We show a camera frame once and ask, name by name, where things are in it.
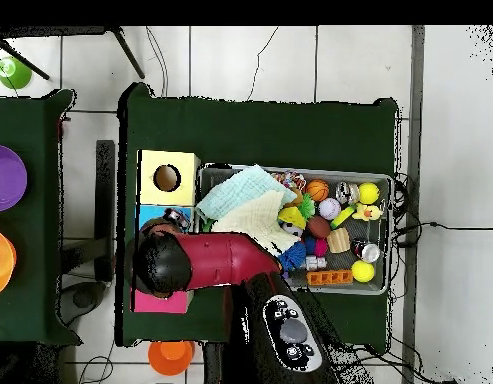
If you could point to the cream waffle cloth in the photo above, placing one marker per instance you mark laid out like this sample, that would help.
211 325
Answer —
258 218

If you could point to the light blue waffle cloth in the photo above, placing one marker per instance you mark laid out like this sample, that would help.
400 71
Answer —
238 192

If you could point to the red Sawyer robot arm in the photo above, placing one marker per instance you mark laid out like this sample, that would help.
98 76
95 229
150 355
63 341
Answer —
230 256

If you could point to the silver mesh bin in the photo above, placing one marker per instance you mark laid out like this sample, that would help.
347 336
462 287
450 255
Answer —
214 176

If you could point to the wooden box with three holes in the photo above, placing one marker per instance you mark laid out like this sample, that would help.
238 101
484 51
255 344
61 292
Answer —
184 188

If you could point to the brown ball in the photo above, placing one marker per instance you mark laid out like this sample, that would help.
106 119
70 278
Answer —
318 226

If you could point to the orange toy basketball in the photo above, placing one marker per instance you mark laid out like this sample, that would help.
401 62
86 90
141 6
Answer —
317 190

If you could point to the dark green tablecloth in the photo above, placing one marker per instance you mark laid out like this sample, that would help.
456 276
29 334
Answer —
34 280
270 132

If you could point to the white toy baseball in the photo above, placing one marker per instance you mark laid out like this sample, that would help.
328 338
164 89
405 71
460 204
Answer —
330 208

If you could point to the orange toy brick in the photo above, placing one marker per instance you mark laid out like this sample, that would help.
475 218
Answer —
330 277

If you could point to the yellow plush duck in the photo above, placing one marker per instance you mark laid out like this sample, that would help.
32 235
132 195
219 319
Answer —
366 212

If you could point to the yellow ball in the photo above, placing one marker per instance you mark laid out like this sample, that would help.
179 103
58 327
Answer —
368 192
362 271

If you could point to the crushed silver can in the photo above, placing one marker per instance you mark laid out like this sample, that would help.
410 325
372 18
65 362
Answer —
368 252

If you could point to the black floor stand base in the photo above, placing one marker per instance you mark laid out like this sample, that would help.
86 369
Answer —
104 200

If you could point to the orange cup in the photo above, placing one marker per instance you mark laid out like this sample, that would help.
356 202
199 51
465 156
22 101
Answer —
170 358

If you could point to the purple bowl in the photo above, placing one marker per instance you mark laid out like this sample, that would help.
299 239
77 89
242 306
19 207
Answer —
6 178

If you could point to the orange bowl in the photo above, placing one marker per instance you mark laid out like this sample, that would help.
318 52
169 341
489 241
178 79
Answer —
0 260

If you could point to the green cup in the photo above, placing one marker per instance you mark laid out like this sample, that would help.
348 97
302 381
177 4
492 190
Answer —
14 74

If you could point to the black camera tripod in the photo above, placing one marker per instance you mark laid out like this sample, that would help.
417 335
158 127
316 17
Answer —
128 54

